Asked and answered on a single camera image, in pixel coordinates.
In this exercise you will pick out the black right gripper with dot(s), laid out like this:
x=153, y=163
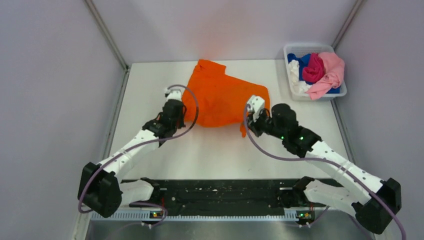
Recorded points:
x=254, y=126

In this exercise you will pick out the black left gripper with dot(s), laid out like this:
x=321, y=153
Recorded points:
x=181, y=124

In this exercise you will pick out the orange t shirt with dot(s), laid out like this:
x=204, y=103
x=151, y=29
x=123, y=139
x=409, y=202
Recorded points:
x=222, y=98

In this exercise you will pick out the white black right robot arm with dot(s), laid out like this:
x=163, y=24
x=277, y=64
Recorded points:
x=370, y=200

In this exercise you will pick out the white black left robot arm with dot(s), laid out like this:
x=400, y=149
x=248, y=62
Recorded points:
x=100, y=183

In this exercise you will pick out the white t shirt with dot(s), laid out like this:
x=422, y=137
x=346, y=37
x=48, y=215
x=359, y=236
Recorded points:
x=299, y=86

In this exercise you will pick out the magenta t shirt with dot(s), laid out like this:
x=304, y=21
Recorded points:
x=314, y=70

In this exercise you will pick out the blue t shirt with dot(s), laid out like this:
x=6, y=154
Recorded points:
x=303, y=62

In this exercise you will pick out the white plastic laundry basket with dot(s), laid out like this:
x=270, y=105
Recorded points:
x=301, y=49

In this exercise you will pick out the pink t shirt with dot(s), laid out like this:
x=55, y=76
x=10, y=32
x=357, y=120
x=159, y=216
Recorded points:
x=333, y=77

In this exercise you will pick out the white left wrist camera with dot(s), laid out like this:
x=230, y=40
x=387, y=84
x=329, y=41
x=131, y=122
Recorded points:
x=173, y=94

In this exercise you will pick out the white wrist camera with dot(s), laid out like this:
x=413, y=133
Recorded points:
x=173, y=94
x=255, y=105

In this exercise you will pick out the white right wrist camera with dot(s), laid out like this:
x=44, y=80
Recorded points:
x=255, y=105

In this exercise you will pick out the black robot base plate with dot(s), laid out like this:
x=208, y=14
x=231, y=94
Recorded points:
x=248, y=197

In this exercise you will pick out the aluminium frame rail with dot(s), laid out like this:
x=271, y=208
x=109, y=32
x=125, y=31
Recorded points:
x=151, y=216

